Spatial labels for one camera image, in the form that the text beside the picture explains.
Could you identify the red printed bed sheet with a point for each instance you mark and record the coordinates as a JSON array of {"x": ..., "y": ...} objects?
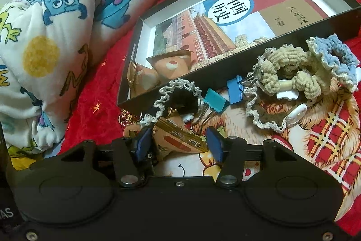
[{"x": 98, "y": 83}]

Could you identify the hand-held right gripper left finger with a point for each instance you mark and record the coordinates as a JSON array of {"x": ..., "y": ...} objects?
[{"x": 142, "y": 142}]

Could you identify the cartoon monster printed blanket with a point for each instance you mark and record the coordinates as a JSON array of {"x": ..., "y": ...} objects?
[{"x": 56, "y": 46}]

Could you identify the blue crochet scrunchie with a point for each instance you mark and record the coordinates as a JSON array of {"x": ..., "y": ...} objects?
[{"x": 330, "y": 49}]

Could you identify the beige crochet scrunchie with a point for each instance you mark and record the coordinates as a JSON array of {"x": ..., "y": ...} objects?
[{"x": 282, "y": 60}]

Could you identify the white bone-shaped hair clip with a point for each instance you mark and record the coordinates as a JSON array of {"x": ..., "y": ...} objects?
[{"x": 284, "y": 90}]

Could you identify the black scrunchie with white lace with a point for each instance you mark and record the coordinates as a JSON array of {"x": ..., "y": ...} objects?
[{"x": 183, "y": 101}]

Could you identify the black shallow cardboard box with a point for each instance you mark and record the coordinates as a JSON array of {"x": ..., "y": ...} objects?
[{"x": 225, "y": 69}]

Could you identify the brown triangular snack packet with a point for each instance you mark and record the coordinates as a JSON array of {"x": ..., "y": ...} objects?
[
  {"x": 172, "y": 63},
  {"x": 177, "y": 136},
  {"x": 141, "y": 80}
]

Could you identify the teal binder clip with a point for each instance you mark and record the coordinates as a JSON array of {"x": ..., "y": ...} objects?
[{"x": 215, "y": 101}]

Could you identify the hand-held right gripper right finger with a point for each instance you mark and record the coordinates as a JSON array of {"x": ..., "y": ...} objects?
[{"x": 215, "y": 145}]

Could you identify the brown scrunchie with white lace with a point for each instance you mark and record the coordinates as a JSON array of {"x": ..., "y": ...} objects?
[{"x": 270, "y": 112}]

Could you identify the blue binder clip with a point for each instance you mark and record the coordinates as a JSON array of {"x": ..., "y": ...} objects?
[{"x": 235, "y": 91}]

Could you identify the white oval hair clip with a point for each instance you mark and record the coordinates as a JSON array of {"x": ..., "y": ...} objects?
[{"x": 296, "y": 112}]

